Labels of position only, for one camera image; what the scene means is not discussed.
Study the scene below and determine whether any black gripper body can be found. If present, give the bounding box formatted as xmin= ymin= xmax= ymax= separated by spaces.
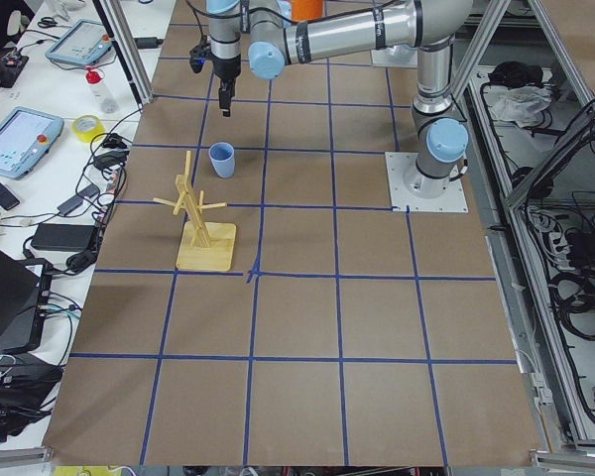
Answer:
xmin=189 ymin=37 xmax=241 ymax=81

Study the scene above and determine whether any light blue plastic cup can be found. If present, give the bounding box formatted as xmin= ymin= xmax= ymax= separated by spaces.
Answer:
xmin=208 ymin=142 xmax=235 ymax=179

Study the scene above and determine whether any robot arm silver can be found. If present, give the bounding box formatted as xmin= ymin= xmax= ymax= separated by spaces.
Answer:
xmin=189 ymin=0 xmax=472 ymax=199

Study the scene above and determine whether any wooden cup rack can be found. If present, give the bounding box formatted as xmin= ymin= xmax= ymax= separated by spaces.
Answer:
xmin=153 ymin=151 xmax=237 ymax=272

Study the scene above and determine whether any bottle with red cap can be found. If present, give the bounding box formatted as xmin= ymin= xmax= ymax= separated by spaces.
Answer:
xmin=85 ymin=66 xmax=119 ymax=114

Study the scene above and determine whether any yellow tape roll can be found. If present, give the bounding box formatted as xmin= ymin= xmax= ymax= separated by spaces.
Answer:
xmin=71 ymin=114 xmax=105 ymax=143

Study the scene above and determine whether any far teach pendant tablet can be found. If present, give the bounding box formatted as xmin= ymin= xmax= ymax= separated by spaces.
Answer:
xmin=45 ymin=20 xmax=112 ymax=67

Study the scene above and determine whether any teach pendant tablet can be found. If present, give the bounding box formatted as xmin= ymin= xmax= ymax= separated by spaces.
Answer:
xmin=0 ymin=107 xmax=64 ymax=179
xmin=45 ymin=20 xmax=112 ymax=67

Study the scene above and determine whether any near teach pendant tablet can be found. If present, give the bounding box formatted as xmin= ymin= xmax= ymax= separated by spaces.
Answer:
xmin=0 ymin=107 xmax=64 ymax=179

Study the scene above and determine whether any black power adapter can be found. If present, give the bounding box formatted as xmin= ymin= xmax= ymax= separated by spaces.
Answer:
xmin=31 ymin=223 xmax=95 ymax=252

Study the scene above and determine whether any black smartphone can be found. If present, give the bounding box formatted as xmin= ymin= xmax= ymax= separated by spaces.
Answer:
xmin=0 ymin=182 xmax=20 ymax=210

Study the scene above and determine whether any black laptop computer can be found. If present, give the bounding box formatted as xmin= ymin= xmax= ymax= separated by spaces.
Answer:
xmin=0 ymin=250 xmax=52 ymax=355

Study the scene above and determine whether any white crumpled cloth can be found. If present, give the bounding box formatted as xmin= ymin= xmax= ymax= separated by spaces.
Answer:
xmin=490 ymin=86 xmax=552 ymax=127

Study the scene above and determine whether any aluminium frame post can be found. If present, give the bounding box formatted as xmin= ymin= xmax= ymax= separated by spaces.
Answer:
xmin=92 ymin=0 xmax=154 ymax=106

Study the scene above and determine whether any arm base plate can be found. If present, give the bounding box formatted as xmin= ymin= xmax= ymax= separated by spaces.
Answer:
xmin=385 ymin=152 xmax=468 ymax=213
xmin=371 ymin=45 xmax=417 ymax=68

